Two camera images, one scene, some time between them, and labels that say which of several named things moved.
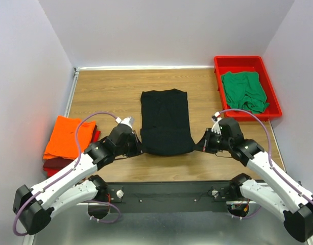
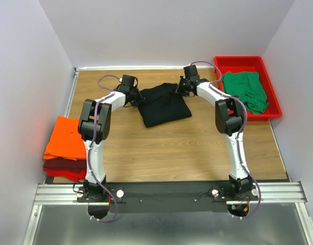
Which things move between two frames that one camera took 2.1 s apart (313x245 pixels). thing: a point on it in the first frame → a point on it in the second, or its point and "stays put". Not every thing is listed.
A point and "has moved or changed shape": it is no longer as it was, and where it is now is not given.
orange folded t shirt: (62, 143) stays put
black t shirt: (165, 126) has moved or changed shape
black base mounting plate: (169, 197) stays put
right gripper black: (204, 145) → (177, 90)
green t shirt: (244, 90) stays put
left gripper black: (138, 147) → (140, 99)
